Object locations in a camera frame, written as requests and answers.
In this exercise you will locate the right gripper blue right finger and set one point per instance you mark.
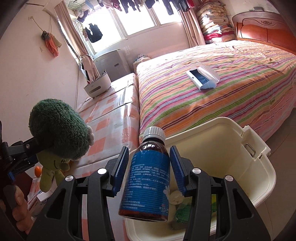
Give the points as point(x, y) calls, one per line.
point(182, 168)

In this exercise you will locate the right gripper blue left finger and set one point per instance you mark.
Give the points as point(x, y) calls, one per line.
point(116, 168)

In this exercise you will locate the white tissue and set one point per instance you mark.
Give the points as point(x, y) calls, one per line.
point(176, 198)

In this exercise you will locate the brown syrup bottle blue label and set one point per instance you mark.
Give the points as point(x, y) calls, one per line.
point(145, 196)

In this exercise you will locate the white red medicine box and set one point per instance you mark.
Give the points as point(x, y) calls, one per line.
point(37, 198)

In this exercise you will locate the green broccoli plush toy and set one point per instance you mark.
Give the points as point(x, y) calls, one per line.
point(63, 136)

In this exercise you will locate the cream plastic trash bin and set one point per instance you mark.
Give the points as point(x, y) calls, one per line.
point(219, 147)

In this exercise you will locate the person's left hand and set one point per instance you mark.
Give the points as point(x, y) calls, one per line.
point(15, 209)

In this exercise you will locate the orange checkered tablecloth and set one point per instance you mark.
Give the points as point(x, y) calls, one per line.
point(114, 118)

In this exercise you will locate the white desk organizer box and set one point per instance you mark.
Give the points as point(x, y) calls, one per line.
point(98, 86)

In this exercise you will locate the beige left curtain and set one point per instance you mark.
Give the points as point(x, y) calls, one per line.
point(76, 41)

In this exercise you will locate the beige curtain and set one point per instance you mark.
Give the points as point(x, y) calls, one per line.
point(192, 28)
point(76, 41)

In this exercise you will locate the grey air cooler appliance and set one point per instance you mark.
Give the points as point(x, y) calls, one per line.
point(114, 63)

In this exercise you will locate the striped colourful bedspread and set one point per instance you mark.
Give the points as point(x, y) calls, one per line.
point(256, 88)

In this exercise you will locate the floral covered stool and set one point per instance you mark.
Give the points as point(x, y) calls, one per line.
point(139, 59)

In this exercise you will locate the beige right curtain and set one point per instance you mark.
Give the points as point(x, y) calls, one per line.
point(192, 28)

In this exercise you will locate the dark vest hanging at window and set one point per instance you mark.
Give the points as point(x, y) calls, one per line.
point(93, 33)

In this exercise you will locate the stack of folded quilts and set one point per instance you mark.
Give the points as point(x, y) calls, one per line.
point(214, 22)

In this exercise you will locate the hanging clothes on line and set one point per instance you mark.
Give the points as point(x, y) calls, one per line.
point(135, 5)

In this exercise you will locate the wooden headboard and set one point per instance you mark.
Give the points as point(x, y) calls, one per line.
point(264, 27)

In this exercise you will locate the orange cloth on wall hook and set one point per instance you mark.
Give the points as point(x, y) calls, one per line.
point(51, 43)

